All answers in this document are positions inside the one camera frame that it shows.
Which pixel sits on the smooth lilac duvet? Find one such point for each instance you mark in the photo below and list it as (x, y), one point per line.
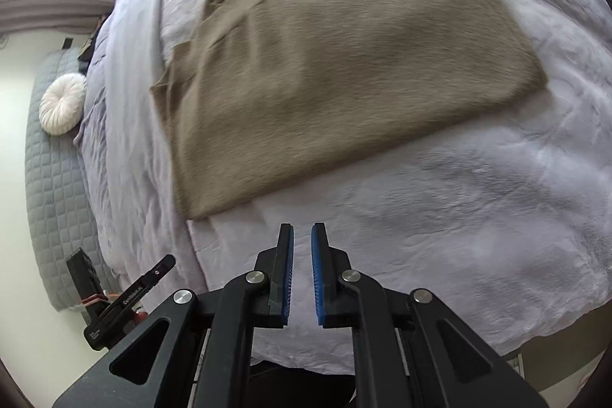
(124, 102)

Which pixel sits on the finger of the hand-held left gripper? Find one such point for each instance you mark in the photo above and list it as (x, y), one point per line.
(82, 274)
(158, 268)

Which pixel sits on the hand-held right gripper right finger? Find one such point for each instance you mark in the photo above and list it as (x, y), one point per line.
(316, 274)

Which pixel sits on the grey quilted headboard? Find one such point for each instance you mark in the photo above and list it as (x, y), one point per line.
(52, 197)

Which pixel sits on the brown knit sweater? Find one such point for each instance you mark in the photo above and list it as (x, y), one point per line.
(334, 78)

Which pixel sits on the black wall socket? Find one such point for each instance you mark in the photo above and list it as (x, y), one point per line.
(67, 43)

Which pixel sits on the lavender embossed blanket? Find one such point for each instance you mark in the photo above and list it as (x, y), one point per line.
(430, 221)

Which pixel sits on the dark bedside clutter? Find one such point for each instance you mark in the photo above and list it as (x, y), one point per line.
(91, 44)

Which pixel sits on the white round pillow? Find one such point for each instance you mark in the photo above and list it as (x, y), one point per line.
(62, 104)

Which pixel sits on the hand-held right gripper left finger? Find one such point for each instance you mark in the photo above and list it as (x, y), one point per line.
(287, 274)

